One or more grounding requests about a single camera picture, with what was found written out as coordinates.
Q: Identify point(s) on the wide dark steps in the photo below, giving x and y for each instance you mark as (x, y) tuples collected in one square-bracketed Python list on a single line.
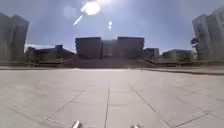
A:
[(106, 63)]

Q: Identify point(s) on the grey paved plaza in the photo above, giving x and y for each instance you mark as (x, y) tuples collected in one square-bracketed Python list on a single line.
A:
[(110, 90)]

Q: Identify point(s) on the wide dark block building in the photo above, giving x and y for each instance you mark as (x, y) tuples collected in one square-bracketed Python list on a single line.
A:
[(90, 47)]

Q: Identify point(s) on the small dark building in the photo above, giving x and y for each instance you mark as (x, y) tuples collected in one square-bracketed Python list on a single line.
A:
[(152, 53)]

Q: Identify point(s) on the low dark building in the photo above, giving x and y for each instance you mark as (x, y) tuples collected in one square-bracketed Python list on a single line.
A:
[(50, 54)]

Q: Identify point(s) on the low flat building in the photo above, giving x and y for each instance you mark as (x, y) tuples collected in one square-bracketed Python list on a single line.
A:
[(176, 54)]

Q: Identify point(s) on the robot's own part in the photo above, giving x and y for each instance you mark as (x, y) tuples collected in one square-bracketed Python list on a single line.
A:
[(136, 126), (76, 124)]

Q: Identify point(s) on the tall pale tower building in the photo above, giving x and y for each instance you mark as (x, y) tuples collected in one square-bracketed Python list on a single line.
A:
[(210, 36)]

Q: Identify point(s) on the tall grey tower building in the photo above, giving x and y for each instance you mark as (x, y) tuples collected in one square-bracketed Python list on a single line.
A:
[(13, 36)]

